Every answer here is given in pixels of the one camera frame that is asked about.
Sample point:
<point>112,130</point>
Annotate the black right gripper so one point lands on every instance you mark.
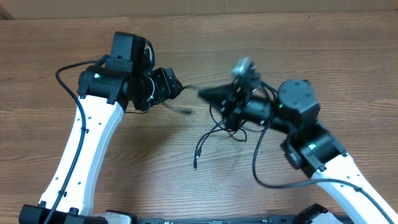
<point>227,98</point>

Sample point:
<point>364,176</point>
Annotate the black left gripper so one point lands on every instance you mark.
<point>166,86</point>

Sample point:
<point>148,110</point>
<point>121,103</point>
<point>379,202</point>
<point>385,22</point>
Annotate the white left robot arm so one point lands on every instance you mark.
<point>106,87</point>

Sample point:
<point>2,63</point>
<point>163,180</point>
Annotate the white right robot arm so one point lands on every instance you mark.
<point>309,146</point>

